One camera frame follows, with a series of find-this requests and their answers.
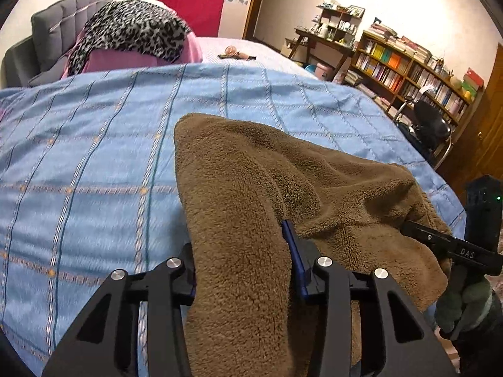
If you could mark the wooden door frame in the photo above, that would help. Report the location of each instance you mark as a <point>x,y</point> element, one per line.
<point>255,0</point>

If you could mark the pink bed sheet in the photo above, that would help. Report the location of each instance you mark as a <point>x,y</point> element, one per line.
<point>271,59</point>

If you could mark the wooden bookshelf with books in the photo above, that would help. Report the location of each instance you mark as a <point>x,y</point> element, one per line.
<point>412,74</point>

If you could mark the wooden desk with small shelf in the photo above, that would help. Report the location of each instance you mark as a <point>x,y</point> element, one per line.
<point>322,41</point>

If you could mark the blue striped blanket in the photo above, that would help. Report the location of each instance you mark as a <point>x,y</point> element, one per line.
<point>98,165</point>

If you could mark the small brown item on sheet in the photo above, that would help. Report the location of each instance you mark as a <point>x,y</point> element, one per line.
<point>235,54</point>

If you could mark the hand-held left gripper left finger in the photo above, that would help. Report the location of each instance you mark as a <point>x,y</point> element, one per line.
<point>173,282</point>

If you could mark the pink pillow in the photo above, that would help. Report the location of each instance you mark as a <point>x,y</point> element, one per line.
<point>118,62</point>

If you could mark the person's right hand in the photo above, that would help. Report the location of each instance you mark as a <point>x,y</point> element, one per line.
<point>469,296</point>

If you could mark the black office chair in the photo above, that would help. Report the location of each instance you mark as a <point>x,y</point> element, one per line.
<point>430,125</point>

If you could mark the wooden door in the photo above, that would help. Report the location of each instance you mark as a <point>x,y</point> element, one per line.
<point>483,125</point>

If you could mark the leopard-print cloth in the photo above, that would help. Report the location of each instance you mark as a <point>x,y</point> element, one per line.
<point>133,27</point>

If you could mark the brown fleece towel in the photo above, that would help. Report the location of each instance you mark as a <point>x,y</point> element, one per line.
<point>255,204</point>

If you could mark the grey padded headboard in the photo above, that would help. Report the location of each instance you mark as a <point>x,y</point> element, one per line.
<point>59,19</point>

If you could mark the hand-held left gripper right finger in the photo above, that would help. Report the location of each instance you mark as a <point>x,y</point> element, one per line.
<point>295,261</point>

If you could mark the pink container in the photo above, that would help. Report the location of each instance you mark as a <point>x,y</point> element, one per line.
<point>322,71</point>

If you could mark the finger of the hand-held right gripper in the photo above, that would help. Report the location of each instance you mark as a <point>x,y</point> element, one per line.
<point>428,237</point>

